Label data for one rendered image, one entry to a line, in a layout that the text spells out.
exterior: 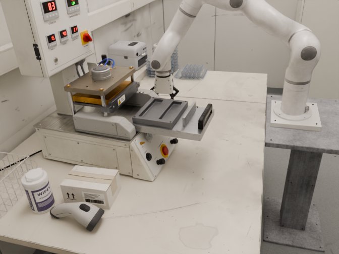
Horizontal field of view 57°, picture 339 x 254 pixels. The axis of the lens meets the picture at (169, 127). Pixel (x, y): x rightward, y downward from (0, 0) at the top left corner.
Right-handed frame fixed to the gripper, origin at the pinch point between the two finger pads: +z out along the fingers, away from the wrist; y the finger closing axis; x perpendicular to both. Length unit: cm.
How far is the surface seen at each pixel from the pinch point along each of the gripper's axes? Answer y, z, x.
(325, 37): -106, 5, -166
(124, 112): 9.0, -9.8, 34.1
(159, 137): -8.2, -1.4, 39.4
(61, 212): 14, 4, 84
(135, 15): 61, -20, -129
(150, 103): -4.5, -16.2, 36.3
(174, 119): -18, -16, 48
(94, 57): 63, -9, -45
